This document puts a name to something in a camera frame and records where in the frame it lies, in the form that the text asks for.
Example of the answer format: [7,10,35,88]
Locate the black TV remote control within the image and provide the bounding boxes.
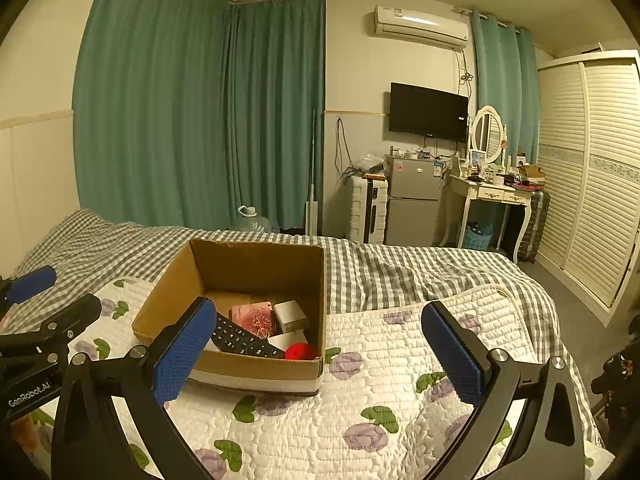
[210,313,284,359]

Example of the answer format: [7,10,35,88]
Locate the dark checkered suitcase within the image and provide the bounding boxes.
[518,191,551,262]

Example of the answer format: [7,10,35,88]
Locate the white square power adapter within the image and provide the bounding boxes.
[273,300,309,333]

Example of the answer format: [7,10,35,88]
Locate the small teal window curtain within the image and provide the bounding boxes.
[470,11,539,162]

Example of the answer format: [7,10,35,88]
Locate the oval white vanity mirror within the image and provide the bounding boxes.
[470,105,506,166]

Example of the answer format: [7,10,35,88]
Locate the pink patterned card box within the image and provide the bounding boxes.
[230,301,278,339]

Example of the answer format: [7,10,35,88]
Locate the black hanging cables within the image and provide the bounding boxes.
[333,117,367,182]

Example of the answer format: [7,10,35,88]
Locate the white mop pole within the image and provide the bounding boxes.
[305,108,318,236]

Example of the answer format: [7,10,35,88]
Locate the white dressing table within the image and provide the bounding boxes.
[438,174,533,263]

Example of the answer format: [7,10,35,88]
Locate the blue plastic basket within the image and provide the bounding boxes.
[462,221,494,250]

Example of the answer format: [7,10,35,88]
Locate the large green curtain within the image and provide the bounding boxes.
[72,0,326,230]

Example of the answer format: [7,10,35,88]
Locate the white hard-shell suitcase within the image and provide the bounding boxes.
[347,177,388,245]

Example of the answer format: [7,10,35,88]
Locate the clear water jug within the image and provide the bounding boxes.
[233,205,272,233]

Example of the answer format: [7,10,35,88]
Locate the white bottle red cap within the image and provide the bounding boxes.
[284,342,318,361]

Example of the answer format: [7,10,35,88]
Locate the person's left hand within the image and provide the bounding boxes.
[10,415,39,457]

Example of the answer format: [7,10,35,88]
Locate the black wall television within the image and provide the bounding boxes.
[388,82,469,143]

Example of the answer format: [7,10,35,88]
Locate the open cardboard box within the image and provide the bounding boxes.
[132,238,326,396]

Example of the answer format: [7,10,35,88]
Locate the white wall air conditioner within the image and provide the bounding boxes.
[374,6,469,50]

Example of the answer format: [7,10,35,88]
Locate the white louvered wardrobe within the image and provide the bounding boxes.
[537,50,639,325]

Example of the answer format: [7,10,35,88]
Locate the grey checkered bed sheet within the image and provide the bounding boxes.
[1,209,602,445]

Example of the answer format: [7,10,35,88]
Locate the silver two-door refrigerator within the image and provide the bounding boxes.
[385,155,442,247]

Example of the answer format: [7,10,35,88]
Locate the white plug charger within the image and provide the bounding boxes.
[268,330,307,352]

